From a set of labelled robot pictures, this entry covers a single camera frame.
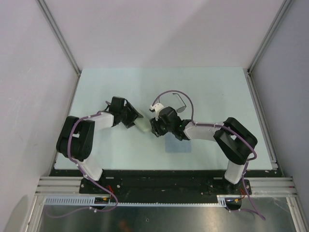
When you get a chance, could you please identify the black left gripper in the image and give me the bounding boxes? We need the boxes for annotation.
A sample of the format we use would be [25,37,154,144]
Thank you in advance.
[119,102,142,129]

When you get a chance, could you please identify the black gold aviator sunglasses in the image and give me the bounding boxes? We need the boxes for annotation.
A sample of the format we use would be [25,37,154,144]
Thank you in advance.
[171,93,186,113]

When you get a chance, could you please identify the pale green glasses case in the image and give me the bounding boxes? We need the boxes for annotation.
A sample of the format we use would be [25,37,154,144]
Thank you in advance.
[134,117,151,132]

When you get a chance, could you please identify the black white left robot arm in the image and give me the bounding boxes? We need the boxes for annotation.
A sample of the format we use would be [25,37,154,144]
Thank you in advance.
[56,97,149,193]

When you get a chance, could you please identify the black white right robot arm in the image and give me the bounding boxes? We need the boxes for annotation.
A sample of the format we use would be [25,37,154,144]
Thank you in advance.
[150,103,258,194]

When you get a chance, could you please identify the blue square cleaning cloth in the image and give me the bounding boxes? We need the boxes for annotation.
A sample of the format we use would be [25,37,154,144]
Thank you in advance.
[164,133,192,154]

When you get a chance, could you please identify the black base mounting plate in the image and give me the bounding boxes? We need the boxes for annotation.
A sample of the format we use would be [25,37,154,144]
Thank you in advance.
[49,169,282,203]

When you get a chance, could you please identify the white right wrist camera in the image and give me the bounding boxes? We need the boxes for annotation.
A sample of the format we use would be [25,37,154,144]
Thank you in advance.
[149,103,164,117]

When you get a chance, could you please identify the grey slotted cable duct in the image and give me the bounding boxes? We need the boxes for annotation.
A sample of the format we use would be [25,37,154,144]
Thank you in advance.
[44,195,227,207]

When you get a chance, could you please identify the left rear aluminium post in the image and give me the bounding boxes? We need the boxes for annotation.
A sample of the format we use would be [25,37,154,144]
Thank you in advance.
[36,0,82,77]

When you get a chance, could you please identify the aluminium post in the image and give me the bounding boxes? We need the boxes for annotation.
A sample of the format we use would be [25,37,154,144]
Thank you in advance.
[36,0,82,77]
[247,0,294,74]

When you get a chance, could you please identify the right rear aluminium post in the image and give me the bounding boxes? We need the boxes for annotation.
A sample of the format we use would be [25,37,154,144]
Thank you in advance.
[247,0,294,74]

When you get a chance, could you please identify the aluminium front frame rail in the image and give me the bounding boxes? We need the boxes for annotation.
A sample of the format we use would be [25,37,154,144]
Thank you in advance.
[35,177,297,196]

